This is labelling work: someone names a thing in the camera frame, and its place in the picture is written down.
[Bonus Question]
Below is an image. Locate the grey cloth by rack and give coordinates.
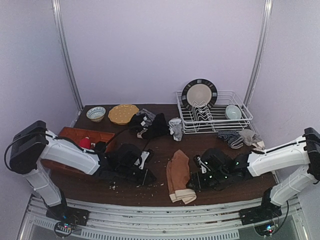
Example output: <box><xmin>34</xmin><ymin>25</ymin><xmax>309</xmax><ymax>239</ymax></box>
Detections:
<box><xmin>238</xmin><ymin>129</ymin><xmax>262</xmax><ymax>146</ymax></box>

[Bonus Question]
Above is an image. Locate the tan brown boxer underwear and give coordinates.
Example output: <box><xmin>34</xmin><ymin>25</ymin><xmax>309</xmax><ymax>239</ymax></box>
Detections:
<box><xmin>166</xmin><ymin>149</ymin><xmax>197</xmax><ymax>205</ymax></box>

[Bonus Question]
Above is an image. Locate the blue striped underwear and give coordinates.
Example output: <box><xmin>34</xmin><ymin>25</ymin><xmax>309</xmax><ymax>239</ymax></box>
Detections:
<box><xmin>217</xmin><ymin>130</ymin><xmax>244</xmax><ymax>149</ymax></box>

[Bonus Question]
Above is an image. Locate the grey white underwear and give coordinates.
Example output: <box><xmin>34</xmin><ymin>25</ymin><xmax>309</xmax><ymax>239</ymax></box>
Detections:
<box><xmin>168</xmin><ymin>117</ymin><xmax>183</xmax><ymax>142</ymax></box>

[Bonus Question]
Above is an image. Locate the left metal corner post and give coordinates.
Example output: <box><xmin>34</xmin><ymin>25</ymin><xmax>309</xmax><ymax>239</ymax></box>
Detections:
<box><xmin>51</xmin><ymin>0</ymin><xmax>84</xmax><ymax>112</ymax></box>

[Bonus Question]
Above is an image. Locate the red rolled cloth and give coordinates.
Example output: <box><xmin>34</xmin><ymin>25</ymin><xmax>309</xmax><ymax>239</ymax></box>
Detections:
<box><xmin>79</xmin><ymin>137</ymin><xmax>92</xmax><ymax>150</ymax></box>

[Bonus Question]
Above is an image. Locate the white wire dish rack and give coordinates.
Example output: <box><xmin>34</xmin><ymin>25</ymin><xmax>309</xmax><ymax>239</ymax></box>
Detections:
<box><xmin>176</xmin><ymin>90</ymin><xmax>253</xmax><ymax>134</ymax></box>

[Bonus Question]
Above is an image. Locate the metal corner post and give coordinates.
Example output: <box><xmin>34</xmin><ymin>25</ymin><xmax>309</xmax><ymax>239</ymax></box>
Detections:
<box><xmin>51</xmin><ymin>0</ymin><xmax>84</xmax><ymax>112</ymax></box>
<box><xmin>243</xmin><ymin>0</ymin><xmax>274</xmax><ymax>107</ymax></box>

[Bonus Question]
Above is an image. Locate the black underwear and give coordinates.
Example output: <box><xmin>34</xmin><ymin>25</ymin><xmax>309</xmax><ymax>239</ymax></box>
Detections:
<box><xmin>128</xmin><ymin>113</ymin><xmax>170</xmax><ymax>140</ymax></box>

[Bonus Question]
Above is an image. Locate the brown wooden organizer box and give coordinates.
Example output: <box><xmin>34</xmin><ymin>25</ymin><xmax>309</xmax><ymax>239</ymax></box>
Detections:
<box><xmin>39</xmin><ymin>130</ymin><xmax>105</xmax><ymax>176</ymax></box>

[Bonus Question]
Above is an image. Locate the yellow dotted plate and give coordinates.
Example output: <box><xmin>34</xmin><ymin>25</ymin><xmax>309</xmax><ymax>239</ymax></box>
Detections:
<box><xmin>108</xmin><ymin>104</ymin><xmax>139</xmax><ymax>125</ymax></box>

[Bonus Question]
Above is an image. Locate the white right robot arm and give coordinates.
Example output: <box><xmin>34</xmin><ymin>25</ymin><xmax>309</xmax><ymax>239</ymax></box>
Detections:
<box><xmin>186</xmin><ymin>127</ymin><xmax>320</xmax><ymax>225</ymax></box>

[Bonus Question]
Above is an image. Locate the pink beige underwear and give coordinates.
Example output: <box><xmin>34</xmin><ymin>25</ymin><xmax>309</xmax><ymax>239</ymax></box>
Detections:
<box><xmin>252</xmin><ymin>140</ymin><xmax>265</xmax><ymax>152</ymax></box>

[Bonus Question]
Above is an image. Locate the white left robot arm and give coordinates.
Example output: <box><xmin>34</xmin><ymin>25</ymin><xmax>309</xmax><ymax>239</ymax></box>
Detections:
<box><xmin>3</xmin><ymin>120</ymin><xmax>157</xmax><ymax>222</ymax></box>

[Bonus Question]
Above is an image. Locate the grey underwear pile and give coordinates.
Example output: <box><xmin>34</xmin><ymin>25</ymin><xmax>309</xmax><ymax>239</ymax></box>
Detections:
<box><xmin>136</xmin><ymin>108</ymin><xmax>156</xmax><ymax>128</ymax></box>

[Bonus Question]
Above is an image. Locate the black rimmed beige plate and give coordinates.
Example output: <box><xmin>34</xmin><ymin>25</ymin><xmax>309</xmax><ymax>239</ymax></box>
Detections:
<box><xmin>181</xmin><ymin>78</ymin><xmax>218</xmax><ymax>111</ymax></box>

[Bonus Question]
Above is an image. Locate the right metal corner post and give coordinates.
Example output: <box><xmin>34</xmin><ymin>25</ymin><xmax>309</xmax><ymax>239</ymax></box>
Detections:
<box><xmin>243</xmin><ymin>0</ymin><xmax>274</xmax><ymax>107</ymax></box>

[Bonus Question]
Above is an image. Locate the black rolled cloth in box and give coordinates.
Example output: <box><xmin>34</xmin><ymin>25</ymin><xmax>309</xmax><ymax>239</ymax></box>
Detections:
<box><xmin>94</xmin><ymin>141</ymin><xmax>107</xmax><ymax>153</ymax></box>

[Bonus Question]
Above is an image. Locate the blue patterned bowl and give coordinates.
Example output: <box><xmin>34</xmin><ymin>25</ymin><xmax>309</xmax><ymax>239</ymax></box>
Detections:
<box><xmin>86</xmin><ymin>106</ymin><xmax>106</xmax><ymax>123</ymax></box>

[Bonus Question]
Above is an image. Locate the light green bowl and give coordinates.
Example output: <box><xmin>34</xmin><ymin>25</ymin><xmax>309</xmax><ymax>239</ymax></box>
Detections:
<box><xmin>225</xmin><ymin>104</ymin><xmax>242</xmax><ymax>120</ymax></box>

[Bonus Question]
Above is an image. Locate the metal front rail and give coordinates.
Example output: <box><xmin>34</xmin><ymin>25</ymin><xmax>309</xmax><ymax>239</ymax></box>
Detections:
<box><xmin>16</xmin><ymin>196</ymin><xmax>312</xmax><ymax>240</ymax></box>

